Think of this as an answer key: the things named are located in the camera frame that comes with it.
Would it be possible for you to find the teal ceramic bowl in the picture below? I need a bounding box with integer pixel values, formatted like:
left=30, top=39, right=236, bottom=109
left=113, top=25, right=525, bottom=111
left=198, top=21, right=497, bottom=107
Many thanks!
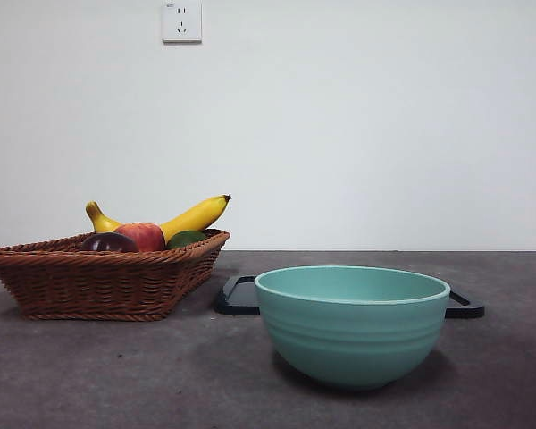
left=253, top=265, right=452, bottom=393

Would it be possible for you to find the dark purple plum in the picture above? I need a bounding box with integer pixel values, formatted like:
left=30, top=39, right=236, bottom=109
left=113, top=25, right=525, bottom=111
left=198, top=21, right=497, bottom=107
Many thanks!
left=80, top=231, right=139, bottom=253

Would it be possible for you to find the yellow banana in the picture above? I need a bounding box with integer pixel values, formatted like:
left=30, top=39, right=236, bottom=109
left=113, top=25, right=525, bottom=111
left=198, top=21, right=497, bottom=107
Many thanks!
left=85, top=193, right=233, bottom=245

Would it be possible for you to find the green avocado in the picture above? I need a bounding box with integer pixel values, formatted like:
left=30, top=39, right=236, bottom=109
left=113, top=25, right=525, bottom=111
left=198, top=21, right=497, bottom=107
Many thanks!
left=165, top=229, right=208, bottom=250

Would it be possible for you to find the dark rectangular tray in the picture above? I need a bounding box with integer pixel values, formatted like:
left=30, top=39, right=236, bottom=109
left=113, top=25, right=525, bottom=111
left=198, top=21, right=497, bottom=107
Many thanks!
left=214, top=274, right=487, bottom=319

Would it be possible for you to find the red yellow apple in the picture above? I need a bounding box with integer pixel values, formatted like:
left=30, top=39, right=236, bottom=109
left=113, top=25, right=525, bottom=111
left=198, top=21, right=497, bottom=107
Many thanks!
left=113, top=222, right=167, bottom=252

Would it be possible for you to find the brown wicker basket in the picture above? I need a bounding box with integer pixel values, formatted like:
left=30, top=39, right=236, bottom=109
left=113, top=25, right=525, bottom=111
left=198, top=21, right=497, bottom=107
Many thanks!
left=0, top=228, right=232, bottom=322

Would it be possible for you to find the white wall socket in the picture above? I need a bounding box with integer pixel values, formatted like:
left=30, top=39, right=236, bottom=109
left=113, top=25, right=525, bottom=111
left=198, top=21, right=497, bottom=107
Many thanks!
left=163, top=1, right=204, bottom=45

